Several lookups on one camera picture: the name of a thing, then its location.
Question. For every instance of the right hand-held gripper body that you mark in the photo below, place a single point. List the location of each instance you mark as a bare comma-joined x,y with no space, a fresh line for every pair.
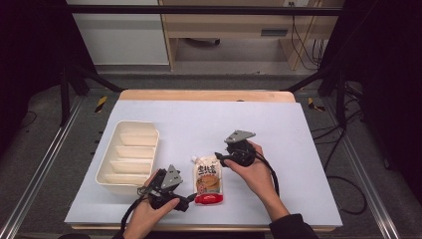
241,154

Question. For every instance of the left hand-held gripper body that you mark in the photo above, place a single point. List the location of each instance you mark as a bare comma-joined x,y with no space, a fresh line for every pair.
171,178

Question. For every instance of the sauce pouch with red base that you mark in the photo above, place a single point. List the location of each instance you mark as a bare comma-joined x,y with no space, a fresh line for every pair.
207,181

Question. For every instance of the person's right hand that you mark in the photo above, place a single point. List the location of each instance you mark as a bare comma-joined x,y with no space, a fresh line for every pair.
257,177

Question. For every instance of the person's left hand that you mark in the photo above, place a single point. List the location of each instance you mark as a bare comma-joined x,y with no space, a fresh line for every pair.
146,215

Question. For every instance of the white table mat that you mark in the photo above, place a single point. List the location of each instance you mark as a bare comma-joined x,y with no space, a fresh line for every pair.
199,126

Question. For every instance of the cream divided plastic tray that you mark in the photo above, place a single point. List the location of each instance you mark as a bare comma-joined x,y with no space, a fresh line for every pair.
131,156

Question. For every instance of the yellow black tape strip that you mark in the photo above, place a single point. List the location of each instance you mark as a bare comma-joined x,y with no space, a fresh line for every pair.
313,104
101,104

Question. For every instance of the black metal stand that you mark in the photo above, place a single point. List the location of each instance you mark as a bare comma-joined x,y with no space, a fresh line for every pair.
65,96
341,99

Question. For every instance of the grey desk label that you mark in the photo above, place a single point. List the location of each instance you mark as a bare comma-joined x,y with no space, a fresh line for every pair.
274,32

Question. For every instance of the light wooden desk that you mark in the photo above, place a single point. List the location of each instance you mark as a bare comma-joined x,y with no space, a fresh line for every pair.
229,23

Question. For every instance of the white cabinet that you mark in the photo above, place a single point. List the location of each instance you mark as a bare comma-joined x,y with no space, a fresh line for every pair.
122,36

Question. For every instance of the black curtain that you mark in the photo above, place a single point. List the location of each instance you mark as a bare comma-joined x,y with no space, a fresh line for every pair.
388,66
30,49

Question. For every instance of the aluminium floor rail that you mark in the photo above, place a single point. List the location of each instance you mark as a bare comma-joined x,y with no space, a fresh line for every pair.
40,172
368,186

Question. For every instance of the black horizontal frame bar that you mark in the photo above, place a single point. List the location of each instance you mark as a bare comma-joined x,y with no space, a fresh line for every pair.
199,10

